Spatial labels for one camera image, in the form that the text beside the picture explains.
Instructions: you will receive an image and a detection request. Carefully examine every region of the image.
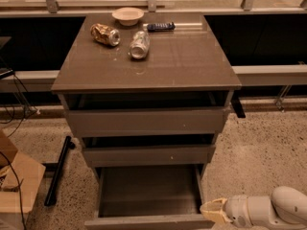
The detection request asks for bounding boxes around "grey drawer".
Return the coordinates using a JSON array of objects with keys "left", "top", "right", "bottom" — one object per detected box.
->
[
  {"left": 84, "top": 165, "right": 213, "bottom": 230},
  {"left": 62, "top": 90, "right": 232, "bottom": 138},
  {"left": 83, "top": 134, "right": 216, "bottom": 167}
]

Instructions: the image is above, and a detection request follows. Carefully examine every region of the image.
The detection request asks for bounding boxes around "crushed gold can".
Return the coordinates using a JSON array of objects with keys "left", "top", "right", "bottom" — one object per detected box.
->
[{"left": 90, "top": 23, "right": 121, "bottom": 47}]

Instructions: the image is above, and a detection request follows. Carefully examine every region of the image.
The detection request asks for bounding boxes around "blue snack bar wrapper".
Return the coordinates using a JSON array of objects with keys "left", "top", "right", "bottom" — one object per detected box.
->
[{"left": 147, "top": 22, "right": 176, "bottom": 32}]

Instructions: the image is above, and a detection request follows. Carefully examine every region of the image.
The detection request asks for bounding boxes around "metal railing frame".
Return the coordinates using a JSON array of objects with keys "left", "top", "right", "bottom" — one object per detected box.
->
[{"left": 0, "top": 0, "right": 307, "bottom": 17}]

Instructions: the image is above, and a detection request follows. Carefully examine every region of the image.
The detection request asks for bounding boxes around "grey middle drawer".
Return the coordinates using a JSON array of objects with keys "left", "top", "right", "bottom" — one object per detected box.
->
[{"left": 83, "top": 134, "right": 216, "bottom": 167}]

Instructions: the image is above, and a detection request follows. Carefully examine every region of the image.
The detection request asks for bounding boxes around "black bracket behind cabinet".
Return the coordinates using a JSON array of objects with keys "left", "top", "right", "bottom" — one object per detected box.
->
[{"left": 231, "top": 91, "right": 246, "bottom": 118}]

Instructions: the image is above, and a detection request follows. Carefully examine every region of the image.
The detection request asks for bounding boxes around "white bowl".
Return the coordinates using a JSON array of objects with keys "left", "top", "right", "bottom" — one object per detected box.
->
[{"left": 112, "top": 7, "right": 144, "bottom": 26}]

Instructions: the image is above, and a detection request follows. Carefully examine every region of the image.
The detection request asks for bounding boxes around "crushed silver can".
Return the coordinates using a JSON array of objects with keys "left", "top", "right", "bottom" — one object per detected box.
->
[{"left": 130, "top": 31, "right": 150, "bottom": 59}]

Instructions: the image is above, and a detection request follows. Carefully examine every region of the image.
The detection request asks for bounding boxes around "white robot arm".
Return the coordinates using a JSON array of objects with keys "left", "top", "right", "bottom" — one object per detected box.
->
[{"left": 200, "top": 186, "right": 307, "bottom": 230}]

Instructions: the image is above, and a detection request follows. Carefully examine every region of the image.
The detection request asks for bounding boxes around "grey bottom drawer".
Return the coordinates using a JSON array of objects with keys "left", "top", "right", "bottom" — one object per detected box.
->
[{"left": 84, "top": 165, "right": 213, "bottom": 230}]

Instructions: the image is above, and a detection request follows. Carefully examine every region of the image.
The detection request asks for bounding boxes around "grey drawer cabinet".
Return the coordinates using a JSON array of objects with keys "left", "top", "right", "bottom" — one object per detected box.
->
[{"left": 51, "top": 12, "right": 243, "bottom": 184}]

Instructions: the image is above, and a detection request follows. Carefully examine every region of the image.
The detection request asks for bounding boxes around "black bar on floor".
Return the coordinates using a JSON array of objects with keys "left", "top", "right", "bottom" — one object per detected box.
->
[{"left": 44, "top": 136, "right": 75, "bottom": 207}]

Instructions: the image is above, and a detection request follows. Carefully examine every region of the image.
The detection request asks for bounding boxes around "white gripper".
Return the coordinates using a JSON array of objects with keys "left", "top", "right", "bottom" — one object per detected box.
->
[{"left": 200, "top": 195, "right": 249, "bottom": 228}]

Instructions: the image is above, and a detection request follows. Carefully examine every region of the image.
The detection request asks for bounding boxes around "grey top drawer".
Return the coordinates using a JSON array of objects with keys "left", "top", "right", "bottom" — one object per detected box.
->
[{"left": 62, "top": 90, "right": 232, "bottom": 138}]

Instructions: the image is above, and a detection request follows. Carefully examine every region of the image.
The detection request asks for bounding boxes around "black cable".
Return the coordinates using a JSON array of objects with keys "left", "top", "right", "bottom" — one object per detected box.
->
[{"left": 0, "top": 150, "right": 27, "bottom": 230}]

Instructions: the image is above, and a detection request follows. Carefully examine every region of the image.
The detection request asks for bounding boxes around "cardboard box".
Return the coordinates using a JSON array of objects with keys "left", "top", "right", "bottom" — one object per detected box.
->
[{"left": 0, "top": 131, "right": 45, "bottom": 230}]

